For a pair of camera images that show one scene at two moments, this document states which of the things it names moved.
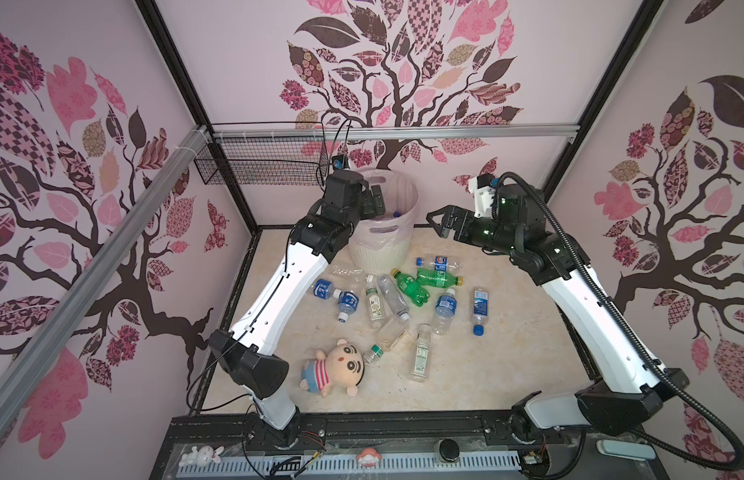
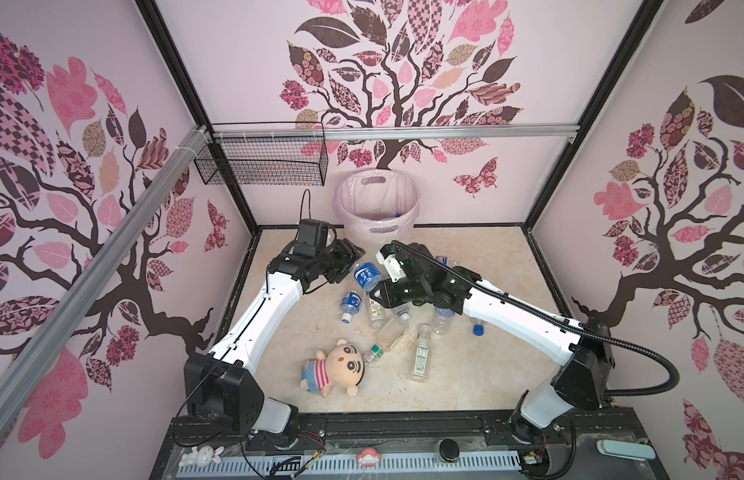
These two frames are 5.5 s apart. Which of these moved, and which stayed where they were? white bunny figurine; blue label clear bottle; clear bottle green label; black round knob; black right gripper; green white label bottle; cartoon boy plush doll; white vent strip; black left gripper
Moved: blue label clear bottle; black left gripper; black right gripper
Stayed: cartoon boy plush doll; black round knob; green white label bottle; white bunny figurine; white vent strip; clear bottle green label
